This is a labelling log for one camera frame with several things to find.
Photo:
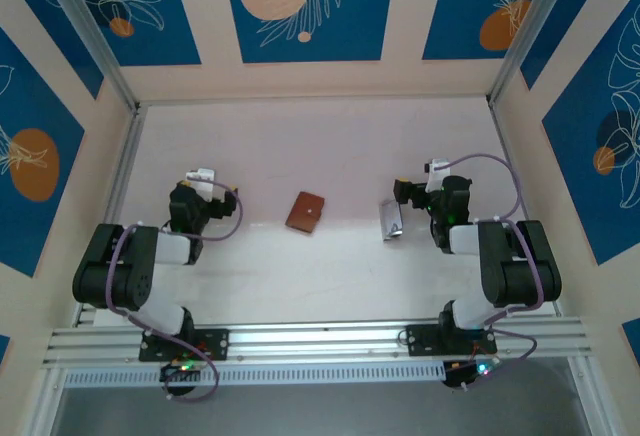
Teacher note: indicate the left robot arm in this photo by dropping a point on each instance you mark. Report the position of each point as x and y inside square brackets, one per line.
[140, 281]

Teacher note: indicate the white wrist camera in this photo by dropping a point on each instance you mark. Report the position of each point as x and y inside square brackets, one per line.
[439, 166]
[200, 178]

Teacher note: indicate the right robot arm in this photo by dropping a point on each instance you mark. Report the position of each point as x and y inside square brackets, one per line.
[500, 281]

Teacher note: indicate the aluminium corner post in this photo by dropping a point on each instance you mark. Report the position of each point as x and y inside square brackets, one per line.
[530, 31]
[90, 31]

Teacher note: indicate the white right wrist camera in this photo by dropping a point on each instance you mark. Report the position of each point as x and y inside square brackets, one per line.
[439, 166]

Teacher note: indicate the aluminium rail frame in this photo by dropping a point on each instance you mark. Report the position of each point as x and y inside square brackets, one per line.
[325, 343]

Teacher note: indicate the blue floral wall panel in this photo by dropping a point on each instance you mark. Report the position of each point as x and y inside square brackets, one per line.
[350, 31]
[165, 31]
[30, 106]
[570, 31]
[60, 46]
[575, 181]
[450, 16]

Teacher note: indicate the aluminium frame leg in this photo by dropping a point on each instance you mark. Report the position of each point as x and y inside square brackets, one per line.
[595, 406]
[45, 406]

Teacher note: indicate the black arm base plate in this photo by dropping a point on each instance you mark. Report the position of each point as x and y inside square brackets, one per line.
[422, 341]
[215, 343]

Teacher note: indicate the controller board with LED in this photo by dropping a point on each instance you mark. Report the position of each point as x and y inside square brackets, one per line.
[180, 371]
[472, 371]

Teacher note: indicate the aluminium side rail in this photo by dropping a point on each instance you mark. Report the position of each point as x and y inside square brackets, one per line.
[122, 171]
[515, 171]

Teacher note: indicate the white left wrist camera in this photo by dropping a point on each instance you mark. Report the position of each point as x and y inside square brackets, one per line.
[200, 178]

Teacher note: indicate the brown leather card holder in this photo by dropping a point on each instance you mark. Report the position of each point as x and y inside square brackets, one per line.
[305, 212]

